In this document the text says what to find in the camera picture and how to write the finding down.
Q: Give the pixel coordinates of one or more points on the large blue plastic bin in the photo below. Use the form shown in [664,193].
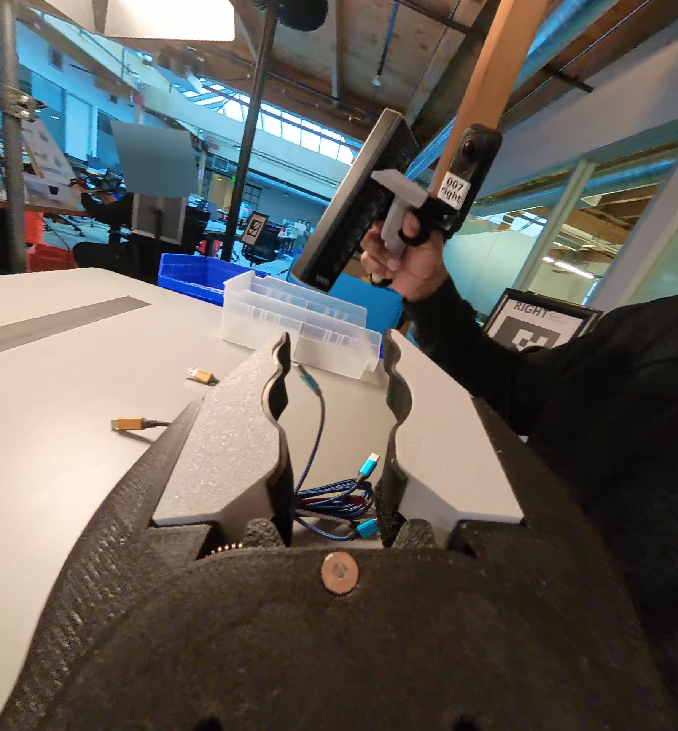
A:
[190,274]

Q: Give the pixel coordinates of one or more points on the orange cone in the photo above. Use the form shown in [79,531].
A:
[36,240]

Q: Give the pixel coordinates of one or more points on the clear plastic organizer box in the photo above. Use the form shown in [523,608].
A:
[299,325]

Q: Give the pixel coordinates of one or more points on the computer monitor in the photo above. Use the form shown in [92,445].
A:
[159,220]

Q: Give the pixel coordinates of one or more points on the printed poster sign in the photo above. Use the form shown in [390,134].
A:
[48,151]

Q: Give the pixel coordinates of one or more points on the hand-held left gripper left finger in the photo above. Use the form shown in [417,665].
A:
[225,457]

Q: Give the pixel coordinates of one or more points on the person's right hand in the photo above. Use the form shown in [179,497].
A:
[419,268]

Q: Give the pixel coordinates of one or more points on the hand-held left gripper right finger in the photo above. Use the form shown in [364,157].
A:
[459,457]

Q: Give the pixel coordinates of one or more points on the metal pole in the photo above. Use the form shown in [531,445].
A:
[11,143]

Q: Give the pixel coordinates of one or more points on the person's right forearm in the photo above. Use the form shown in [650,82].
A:
[476,354]

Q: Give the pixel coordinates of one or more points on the long black usb hub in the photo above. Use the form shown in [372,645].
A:
[350,217]

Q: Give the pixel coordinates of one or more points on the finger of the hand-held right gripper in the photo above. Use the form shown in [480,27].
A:
[396,181]

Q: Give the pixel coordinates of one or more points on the white light panel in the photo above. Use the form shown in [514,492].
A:
[168,20]

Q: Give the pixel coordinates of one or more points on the framed black white marker sign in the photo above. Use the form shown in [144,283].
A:
[544,325]

